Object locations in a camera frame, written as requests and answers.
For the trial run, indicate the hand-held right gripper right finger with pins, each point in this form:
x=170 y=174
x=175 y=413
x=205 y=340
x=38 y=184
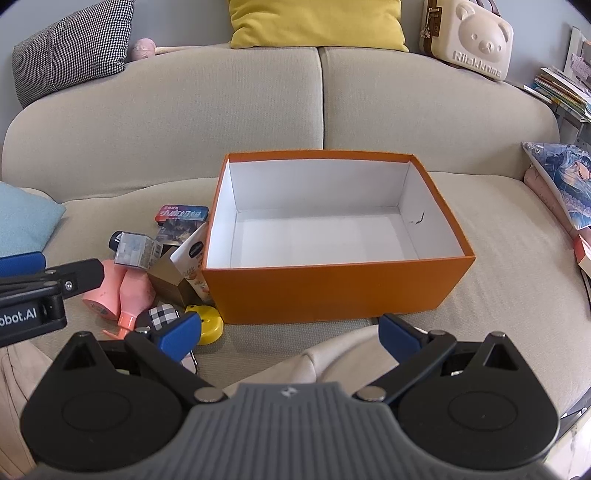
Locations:
x=396 y=337

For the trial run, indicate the gold cardboard box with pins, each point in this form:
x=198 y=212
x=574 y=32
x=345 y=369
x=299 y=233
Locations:
x=168 y=281

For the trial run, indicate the cream bear suitcase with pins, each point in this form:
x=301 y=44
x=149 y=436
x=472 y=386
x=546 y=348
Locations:
x=475 y=41

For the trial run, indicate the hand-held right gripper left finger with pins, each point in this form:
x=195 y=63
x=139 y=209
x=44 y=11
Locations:
x=180 y=334

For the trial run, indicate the houndstooth cushion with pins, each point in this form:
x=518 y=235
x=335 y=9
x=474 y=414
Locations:
x=74 y=50

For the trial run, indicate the beige sofa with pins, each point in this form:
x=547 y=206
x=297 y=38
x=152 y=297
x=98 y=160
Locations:
x=184 y=115

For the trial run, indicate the blue anime print pillow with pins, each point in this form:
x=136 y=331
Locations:
x=563 y=175

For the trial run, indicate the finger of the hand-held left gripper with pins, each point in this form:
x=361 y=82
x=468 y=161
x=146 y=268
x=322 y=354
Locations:
x=83 y=277
x=21 y=264

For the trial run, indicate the black white checkered pouch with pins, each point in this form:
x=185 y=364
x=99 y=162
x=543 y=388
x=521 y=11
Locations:
x=159 y=316

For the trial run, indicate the red and blue tin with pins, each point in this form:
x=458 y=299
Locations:
x=182 y=214

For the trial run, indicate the clear cube bottle black cap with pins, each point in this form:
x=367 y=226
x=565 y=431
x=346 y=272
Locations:
x=138 y=249

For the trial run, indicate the dark picture card pack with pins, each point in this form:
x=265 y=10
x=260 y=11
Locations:
x=175 y=230

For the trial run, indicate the pink bottle with spray cap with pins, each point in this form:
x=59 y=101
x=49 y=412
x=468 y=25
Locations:
x=136 y=290

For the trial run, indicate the yellow cushion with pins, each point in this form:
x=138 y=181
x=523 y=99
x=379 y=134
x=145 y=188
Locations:
x=314 y=23

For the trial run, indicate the orange cardboard box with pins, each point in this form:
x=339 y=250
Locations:
x=323 y=290

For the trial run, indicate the beige ribbed cloth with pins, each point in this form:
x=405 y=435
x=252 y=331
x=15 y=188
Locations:
x=18 y=392

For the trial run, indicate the white cream tube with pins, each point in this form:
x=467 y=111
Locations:
x=191 y=258

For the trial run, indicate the yellow tape measure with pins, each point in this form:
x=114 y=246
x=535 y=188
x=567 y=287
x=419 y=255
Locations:
x=210 y=323

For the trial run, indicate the light blue cushion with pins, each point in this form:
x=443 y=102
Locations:
x=23 y=217

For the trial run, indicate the pink massage hammer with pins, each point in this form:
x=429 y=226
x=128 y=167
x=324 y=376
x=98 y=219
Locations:
x=143 y=49

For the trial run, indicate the stack of books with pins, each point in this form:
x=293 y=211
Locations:
x=563 y=87

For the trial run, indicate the red and white book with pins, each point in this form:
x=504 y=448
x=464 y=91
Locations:
x=584 y=254

